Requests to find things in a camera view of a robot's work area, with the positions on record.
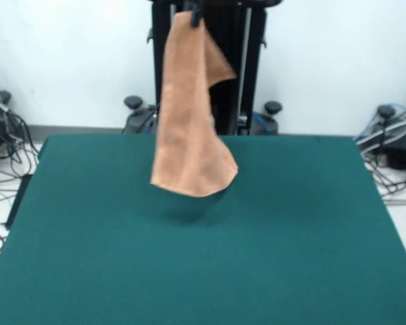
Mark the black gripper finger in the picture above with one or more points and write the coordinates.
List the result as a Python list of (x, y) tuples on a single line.
[(196, 17)]

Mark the tan terry towel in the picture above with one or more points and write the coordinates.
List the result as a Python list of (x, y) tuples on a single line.
[(186, 118)]

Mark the dark green table cloth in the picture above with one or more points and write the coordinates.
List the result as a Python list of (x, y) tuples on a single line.
[(88, 271)]

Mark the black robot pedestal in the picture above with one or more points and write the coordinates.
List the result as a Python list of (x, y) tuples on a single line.
[(240, 50)]

